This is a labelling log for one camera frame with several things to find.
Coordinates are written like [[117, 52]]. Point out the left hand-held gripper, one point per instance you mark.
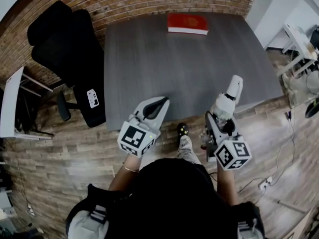
[[134, 138]]

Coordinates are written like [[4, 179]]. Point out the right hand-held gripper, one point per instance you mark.
[[233, 154]]

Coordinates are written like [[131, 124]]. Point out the person's left forearm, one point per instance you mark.
[[123, 178]]

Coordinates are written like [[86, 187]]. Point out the person's right forearm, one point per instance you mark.
[[228, 188]]

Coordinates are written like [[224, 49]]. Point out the person's black right shoe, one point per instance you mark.
[[182, 129]]

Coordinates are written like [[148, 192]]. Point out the person's patterned trouser leg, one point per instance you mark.
[[187, 149]]

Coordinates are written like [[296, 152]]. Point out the dark grey wooden table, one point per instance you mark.
[[174, 66]]

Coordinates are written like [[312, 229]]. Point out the white tag on chair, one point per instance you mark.
[[92, 98]]

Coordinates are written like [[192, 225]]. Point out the white power strip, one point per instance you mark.
[[31, 210], [265, 182]]

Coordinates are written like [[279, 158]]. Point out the red hardcover book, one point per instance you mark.
[[187, 22]]

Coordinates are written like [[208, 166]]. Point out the person's black clothing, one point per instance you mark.
[[169, 203]]

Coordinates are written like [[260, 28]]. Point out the black office chair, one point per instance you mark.
[[64, 46]]

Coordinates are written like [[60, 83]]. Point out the white desk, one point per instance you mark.
[[299, 43]]

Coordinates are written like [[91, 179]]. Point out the small white table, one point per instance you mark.
[[10, 101]]

